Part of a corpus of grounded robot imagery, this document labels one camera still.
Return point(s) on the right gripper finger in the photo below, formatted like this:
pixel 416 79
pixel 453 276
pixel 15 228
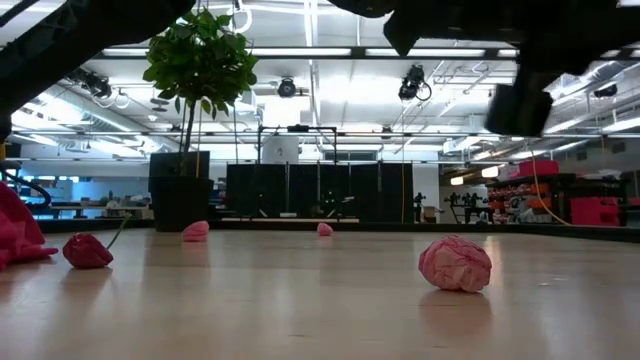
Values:
pixel 401 35
pixel 365 7

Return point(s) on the pink raspberry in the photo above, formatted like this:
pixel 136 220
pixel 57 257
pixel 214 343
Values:
pixel 455 264
pixel 325 229
pixel 196 232

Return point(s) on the red strawberry with green stem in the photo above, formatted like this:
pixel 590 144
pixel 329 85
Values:
pixel 87 251

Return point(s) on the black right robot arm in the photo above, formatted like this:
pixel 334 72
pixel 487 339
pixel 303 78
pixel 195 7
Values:
pixel 590 30

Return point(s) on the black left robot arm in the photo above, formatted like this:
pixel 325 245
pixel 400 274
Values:
pixel 75 35

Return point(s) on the small black ceiling fixture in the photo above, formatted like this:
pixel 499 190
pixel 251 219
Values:
pixel 605 91

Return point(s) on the black partition panels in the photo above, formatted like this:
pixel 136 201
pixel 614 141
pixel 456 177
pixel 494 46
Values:
pixel 370 192

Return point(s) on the red crate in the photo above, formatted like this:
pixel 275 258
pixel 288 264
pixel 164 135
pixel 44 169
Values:
pixel 537 168

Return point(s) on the white box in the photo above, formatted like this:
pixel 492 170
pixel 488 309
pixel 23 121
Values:
pixel 280 149

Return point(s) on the green leafy plant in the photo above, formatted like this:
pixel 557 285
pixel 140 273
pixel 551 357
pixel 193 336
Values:
pixel 200 60

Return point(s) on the black shelf unit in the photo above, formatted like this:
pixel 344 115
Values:
pixel 560 185

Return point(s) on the red bin stack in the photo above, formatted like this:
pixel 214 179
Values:
pixel 595 211

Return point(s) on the black plant pot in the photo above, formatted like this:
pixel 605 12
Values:
pixel 180 200

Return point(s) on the background work table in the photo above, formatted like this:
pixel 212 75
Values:
pixel 100 206

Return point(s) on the red cloth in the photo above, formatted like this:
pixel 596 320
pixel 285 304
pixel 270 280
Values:
pixel 17 230

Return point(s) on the black overhead frame bar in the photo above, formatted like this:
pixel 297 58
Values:
pixel 357 52

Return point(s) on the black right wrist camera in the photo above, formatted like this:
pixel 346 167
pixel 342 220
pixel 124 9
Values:
pixel 520 107

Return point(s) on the black hanging ceiling camera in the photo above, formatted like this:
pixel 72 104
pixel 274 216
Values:
pixel 287 88

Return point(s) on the black metal rig frame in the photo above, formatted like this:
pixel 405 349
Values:
pixel 298 128

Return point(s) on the black aluminium table frame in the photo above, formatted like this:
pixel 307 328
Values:
pixel 400 227

